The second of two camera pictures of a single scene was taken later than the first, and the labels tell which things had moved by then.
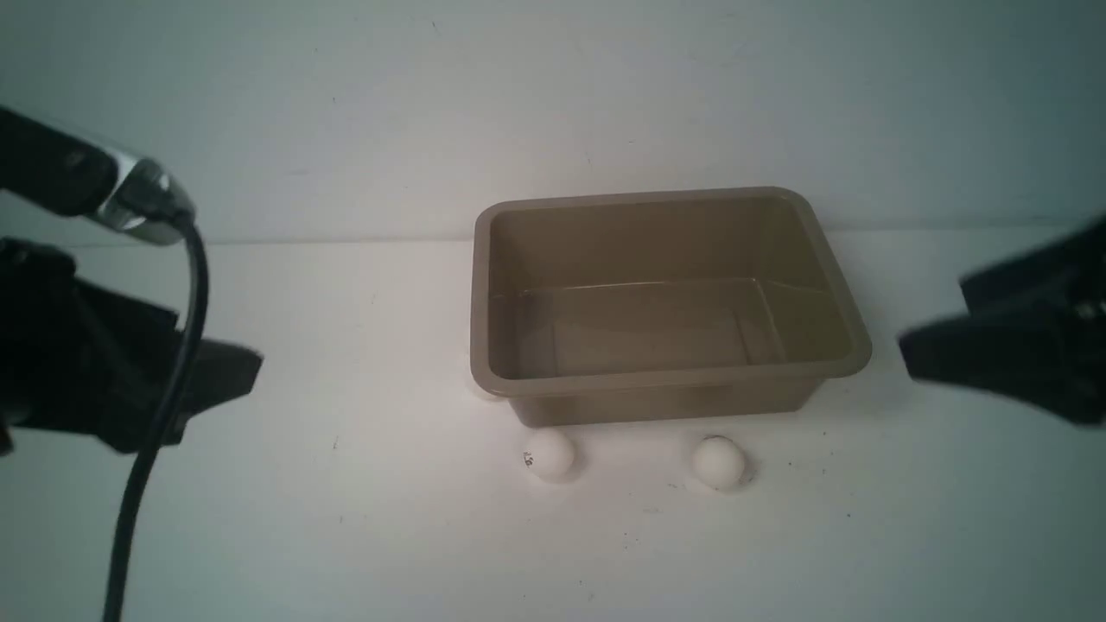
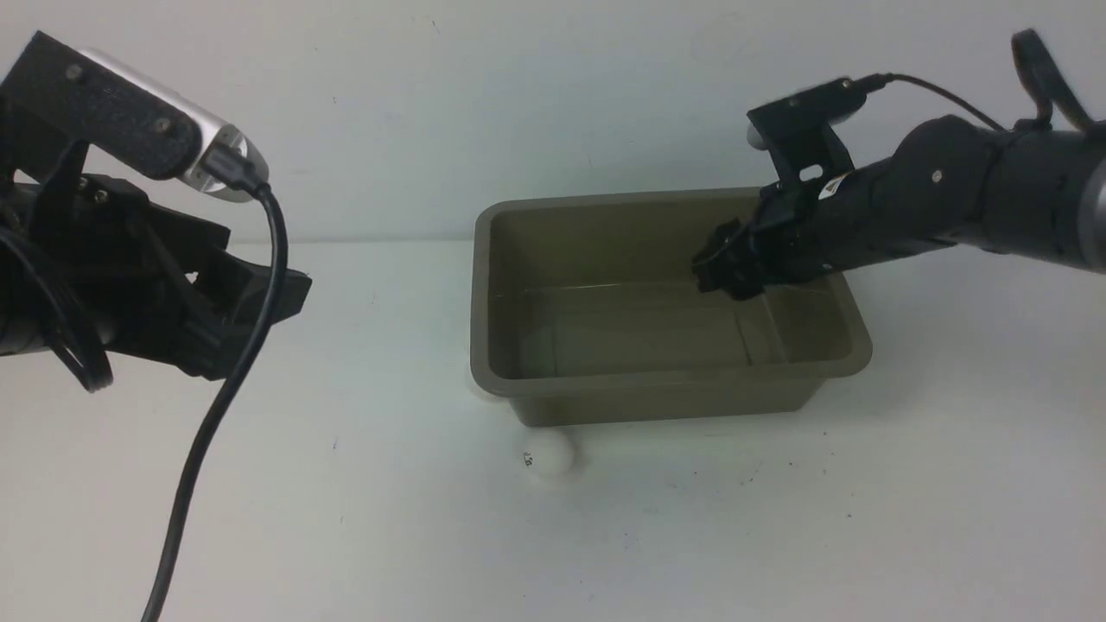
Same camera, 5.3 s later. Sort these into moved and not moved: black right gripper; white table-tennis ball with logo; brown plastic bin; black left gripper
Moved: black left gripper; black right gripper
Not moved: white table-tennis ball with logo; brown plastic bin
